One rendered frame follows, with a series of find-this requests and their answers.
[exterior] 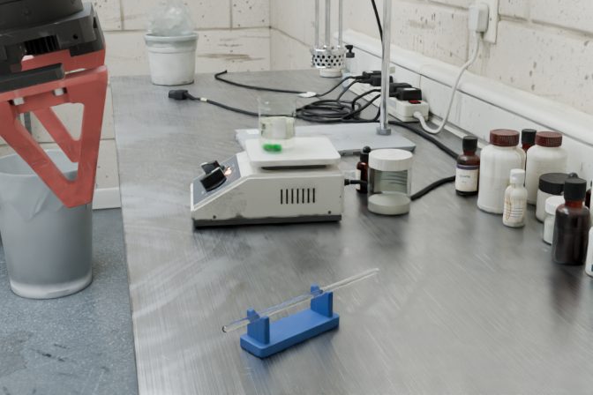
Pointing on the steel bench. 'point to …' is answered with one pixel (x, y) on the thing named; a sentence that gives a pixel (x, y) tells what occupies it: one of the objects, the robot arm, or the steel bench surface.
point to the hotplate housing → (274, 196)
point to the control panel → (221, 184)
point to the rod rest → (289, 326)
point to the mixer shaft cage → (322, 58)
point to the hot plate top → (320, 154)
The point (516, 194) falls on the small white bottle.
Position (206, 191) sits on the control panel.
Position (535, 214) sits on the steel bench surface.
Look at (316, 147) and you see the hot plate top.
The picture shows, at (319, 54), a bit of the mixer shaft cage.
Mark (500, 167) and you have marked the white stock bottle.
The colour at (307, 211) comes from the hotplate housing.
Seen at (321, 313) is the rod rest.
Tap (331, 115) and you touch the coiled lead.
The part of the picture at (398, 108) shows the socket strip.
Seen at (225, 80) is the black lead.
